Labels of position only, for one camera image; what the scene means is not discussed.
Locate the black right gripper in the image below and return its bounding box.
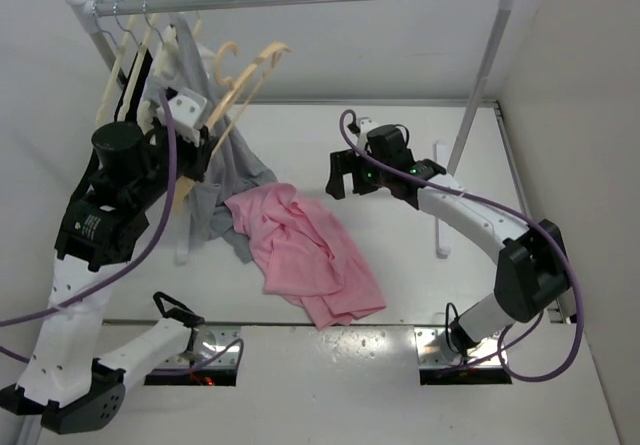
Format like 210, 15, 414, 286
327, 147, 391, 200

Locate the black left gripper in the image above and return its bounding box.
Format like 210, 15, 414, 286
130, 114, 218, 211

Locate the beige plastic hanger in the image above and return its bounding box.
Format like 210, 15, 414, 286
172, 41, 293, 219

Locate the pink t shirt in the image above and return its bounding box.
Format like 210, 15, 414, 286
225, 183, 387, 330

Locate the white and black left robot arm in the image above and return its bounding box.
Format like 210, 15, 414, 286
1, 121, 216, 435

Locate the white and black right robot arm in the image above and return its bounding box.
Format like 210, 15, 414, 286
325, 118, 570, 356

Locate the grey shirt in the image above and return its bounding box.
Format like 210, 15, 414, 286
160, 13, 277, 264

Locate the cream hanger with grey shirt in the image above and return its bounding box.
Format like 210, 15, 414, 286
136, 22, 178, 133

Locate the cream hanger far left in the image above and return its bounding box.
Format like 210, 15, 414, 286
91, 0, 137, 127

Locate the cream hanger with black garment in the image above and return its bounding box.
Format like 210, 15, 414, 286
115, 0, 156, 121

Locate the white clothes rack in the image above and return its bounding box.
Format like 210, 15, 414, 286
65, 0, 517, 173

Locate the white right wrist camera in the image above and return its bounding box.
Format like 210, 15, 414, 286
346, 117, 381, 139

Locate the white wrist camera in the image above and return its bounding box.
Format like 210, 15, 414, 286
346, 117, 381, 139
168, 88, 209, 134

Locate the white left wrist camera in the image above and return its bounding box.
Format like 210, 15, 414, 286
168, 88, 209, 134

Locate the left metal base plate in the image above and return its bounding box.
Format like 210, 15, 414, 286
157, 325, 244, 371

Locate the metal base plate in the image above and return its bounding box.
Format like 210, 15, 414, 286
413, 326, 500, 371
157, 325, 244, 371

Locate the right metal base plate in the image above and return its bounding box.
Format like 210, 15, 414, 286
413, 326, 500, 371

